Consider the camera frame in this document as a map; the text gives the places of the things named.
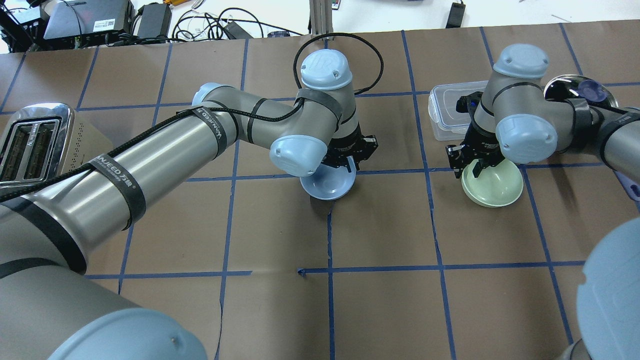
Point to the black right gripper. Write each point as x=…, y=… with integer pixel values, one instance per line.
x=480, y=140

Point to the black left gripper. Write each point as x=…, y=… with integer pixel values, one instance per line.
x=346, y=144

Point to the green plastic bowl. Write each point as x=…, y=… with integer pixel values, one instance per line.
x=494, y=187

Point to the blue plastic bowl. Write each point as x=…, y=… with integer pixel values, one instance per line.
x=332, y=185

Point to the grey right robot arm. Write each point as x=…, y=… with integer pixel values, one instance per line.
x=512, y=121

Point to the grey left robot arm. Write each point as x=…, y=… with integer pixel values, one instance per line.
x=50, y=311

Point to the clear plastic food container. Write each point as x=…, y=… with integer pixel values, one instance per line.
x=448, y=124

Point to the dark blue saucepan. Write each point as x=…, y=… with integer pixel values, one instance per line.
x=572, y=86

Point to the cream and chrome toaster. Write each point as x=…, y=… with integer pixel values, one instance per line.
x=43, y=141

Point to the aluminium frame post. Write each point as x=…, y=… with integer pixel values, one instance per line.
x=321, y=17

